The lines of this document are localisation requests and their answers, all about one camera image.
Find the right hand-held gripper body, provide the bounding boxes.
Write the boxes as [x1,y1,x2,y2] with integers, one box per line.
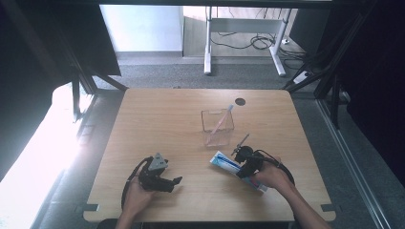
[230,133,266,175]

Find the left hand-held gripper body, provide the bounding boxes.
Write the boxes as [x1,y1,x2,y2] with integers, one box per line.
[137,152,170,192]

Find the white and blue toothpaste box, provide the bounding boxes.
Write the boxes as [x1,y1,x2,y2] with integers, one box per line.
[209,150,269,194]

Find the clear plastic container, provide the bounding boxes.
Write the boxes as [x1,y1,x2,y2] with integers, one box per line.
[200,108,236,149]

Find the pink toothbrush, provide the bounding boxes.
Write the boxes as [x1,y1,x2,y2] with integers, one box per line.
[205,104,235,145]

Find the person's right hand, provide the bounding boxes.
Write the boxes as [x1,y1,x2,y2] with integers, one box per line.
[249,156,290,196]

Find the person's left hand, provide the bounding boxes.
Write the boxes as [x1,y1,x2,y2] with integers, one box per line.
[121,177,158,218]

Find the white power strip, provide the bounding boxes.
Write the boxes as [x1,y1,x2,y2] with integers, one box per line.
[291,71,311,85]

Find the black metal stand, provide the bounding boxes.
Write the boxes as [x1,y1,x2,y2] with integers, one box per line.
[62,37,129,123]
[282,9,371,130]

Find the black curtain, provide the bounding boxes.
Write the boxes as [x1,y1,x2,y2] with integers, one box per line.
[316,0,405,187]
[0,0,122,181]

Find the aluminium floor rail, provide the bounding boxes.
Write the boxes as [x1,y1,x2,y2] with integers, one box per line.
[316,97,392,229]

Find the black floor cables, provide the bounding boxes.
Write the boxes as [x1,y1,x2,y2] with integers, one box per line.
[209,31,308,62]

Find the white desk frame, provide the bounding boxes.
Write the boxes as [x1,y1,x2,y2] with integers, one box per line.
[202,6,293,77]

